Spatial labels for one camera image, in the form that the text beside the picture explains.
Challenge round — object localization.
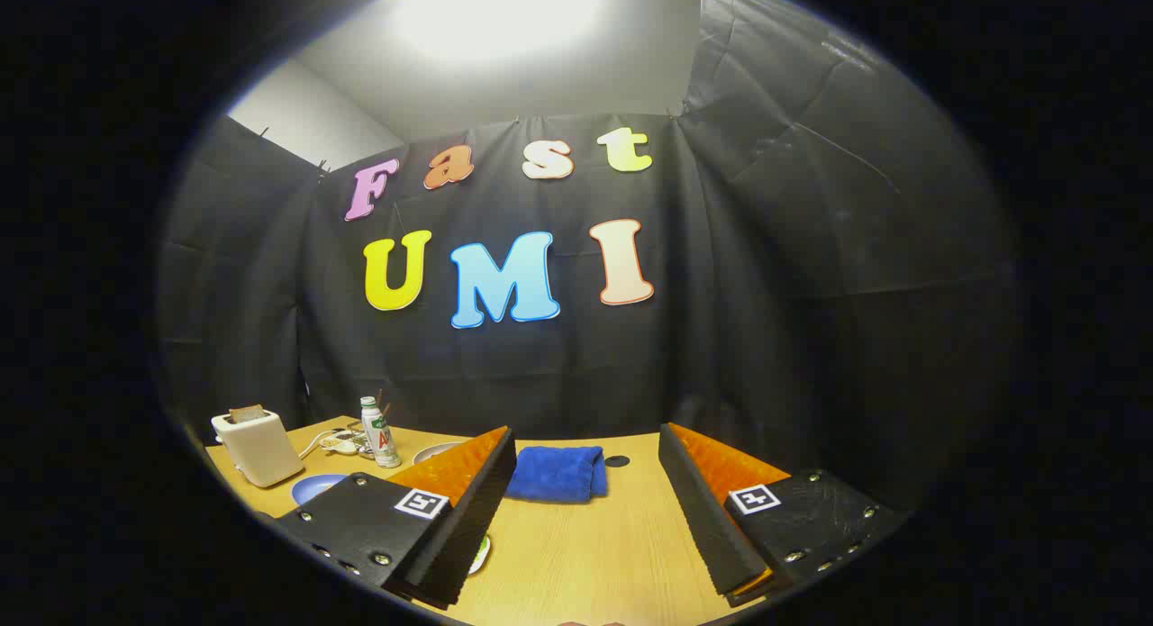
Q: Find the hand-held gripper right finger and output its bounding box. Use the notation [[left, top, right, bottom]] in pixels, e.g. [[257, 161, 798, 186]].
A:
[[658, 422, 909, 608]]

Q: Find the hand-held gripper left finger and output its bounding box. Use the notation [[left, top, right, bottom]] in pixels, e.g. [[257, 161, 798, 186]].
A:
[[270, 425, 518, 611]]

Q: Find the blue folded towel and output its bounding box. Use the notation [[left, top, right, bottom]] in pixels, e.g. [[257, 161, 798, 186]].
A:
[[504, 445, 608, 504]]

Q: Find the white drink bottle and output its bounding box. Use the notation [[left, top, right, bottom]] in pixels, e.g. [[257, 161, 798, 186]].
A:
[[360, 396, 402, 469]]

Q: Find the blue round plate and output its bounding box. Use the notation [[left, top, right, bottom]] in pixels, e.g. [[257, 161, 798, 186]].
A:
[[291, 474, 349, 507]]

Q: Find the black backdrop cloth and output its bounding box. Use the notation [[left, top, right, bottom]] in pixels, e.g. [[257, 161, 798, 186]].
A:
[[155, 0, 1023, 510]]

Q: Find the white toaster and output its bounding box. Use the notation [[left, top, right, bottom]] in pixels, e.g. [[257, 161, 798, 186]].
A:
[[211, 410, 305, 488]]

